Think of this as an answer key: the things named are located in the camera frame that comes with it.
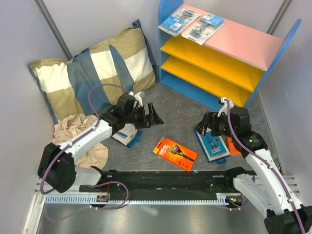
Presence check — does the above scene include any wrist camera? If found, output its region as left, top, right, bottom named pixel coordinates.
left=128, top=91, right=145, bottom=108
left=217, top=97, right=234, bottom=117

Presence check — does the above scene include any blue shelf with coloured boards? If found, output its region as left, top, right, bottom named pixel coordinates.
left=158, top=0, right=303, bottom=112

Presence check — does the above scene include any blue razor box right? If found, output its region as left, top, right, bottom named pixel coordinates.
left=194, top=129, right=230, bottom=164

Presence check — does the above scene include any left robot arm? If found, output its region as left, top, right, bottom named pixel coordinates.
left=38, top=94, right=164, bottom=195

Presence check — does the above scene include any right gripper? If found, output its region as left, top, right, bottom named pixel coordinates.
left=193, top=111, right=237, bottom=138

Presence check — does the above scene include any slotted cable duct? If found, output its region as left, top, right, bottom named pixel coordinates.
left=45, top=194, right=231, bottom=205

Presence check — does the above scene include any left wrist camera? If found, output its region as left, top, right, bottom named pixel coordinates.
left=128, top=91, right=145, bottom=108

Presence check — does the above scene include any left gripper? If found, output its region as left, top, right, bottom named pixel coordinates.
left=124, top=102, right=163, bottom=130

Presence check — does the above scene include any white blue razor box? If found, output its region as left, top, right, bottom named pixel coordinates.
left=111, top=130, right=143, bottom=149

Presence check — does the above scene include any checked beige blue pillow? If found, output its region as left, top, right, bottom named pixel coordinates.
left=28, top=20, right=159, bottom=123

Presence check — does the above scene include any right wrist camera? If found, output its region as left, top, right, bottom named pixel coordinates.
left=217, top=97, right=234, bottom=117

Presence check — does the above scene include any beige crumpled cloth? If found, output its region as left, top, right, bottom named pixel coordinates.
left=52, top=114, right=109, bottom=169

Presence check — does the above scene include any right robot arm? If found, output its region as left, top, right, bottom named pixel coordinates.
left=194, top=105, right=312, bottom=234

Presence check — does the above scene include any small orange razor box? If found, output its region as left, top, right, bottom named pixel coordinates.
left=226, top=136, right=241, bottom=156

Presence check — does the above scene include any orange Gillette Fusion5 box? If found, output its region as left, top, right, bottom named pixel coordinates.
left=153, top=137, right=198, bottom=172

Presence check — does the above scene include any clear blister razor pack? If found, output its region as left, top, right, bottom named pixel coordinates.
left=182, top=12, right=226, bottom=45
left=158, top=7, right=201, bottom=37

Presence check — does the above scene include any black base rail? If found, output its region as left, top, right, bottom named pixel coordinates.
left=79, top=167, right=255, bottom=201

